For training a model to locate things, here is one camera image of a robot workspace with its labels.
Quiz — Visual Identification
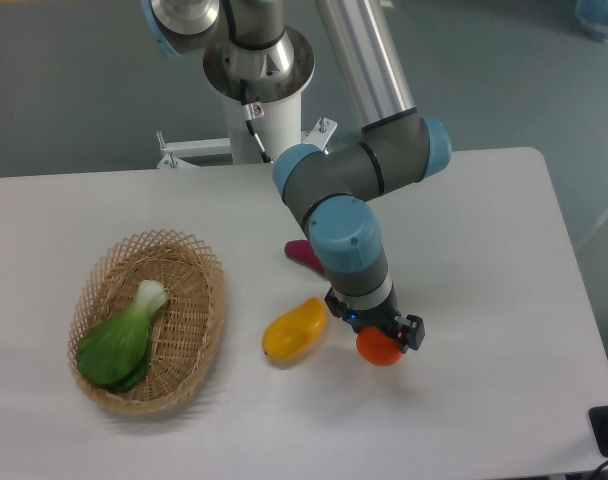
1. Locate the blue plastic bag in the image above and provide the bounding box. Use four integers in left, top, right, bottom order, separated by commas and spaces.
575, 0, 608, 43

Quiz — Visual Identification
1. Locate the yellow mango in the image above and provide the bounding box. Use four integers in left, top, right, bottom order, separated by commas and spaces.
261, 298, 327, 365

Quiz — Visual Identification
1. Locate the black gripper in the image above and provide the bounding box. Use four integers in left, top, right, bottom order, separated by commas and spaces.
324, 289, 425, 354

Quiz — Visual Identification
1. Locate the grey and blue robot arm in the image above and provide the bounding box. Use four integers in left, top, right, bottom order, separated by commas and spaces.
142, 1, 451, 352

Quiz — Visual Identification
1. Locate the woven wicker basket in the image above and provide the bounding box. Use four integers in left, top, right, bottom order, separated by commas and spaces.
68, 230, 226, 415

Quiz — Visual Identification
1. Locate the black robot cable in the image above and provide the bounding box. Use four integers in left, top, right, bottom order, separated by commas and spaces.
239, 78, 274, 164

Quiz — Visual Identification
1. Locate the green bok choy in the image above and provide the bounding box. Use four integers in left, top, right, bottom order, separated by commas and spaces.
75, 280, 168, 393

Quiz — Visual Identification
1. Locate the purple sweet potato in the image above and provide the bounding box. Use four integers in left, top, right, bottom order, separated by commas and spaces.
284, 240, 326, 276

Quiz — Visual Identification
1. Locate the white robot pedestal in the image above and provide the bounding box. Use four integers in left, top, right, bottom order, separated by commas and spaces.
155, 29, 338, 169

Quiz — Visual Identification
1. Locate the orange fruit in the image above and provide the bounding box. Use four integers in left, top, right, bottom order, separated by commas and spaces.
356, 327, 403, 366

